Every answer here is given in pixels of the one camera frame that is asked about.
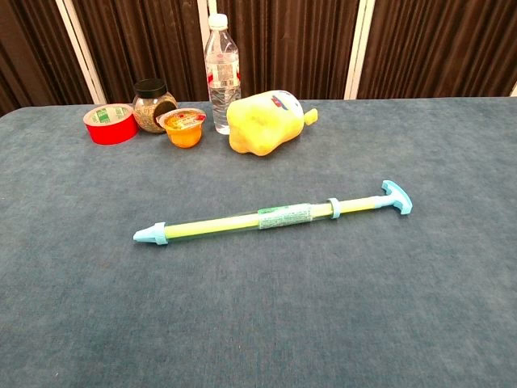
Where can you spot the yellow plush toy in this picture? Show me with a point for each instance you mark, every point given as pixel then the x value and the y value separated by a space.
pixel 262 125

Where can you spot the orange jelly cup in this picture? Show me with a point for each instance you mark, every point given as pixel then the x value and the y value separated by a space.
pixel 183 133

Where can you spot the blue table cover cloth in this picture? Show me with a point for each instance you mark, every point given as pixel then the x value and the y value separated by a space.
pixel 258 303

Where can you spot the clear plastic water bottle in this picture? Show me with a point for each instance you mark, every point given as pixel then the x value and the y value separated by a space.
pixel 222 72

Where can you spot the glass jar black lid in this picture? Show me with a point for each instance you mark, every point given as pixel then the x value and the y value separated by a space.
pixel 149 109

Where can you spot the red tape roll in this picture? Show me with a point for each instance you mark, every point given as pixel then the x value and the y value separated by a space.
pixel 113 133

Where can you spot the brown screen panel white frame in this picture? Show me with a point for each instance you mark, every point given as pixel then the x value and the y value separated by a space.
pixel 436 44
pixel 28 48
pixel 291 44
pixel 133 40

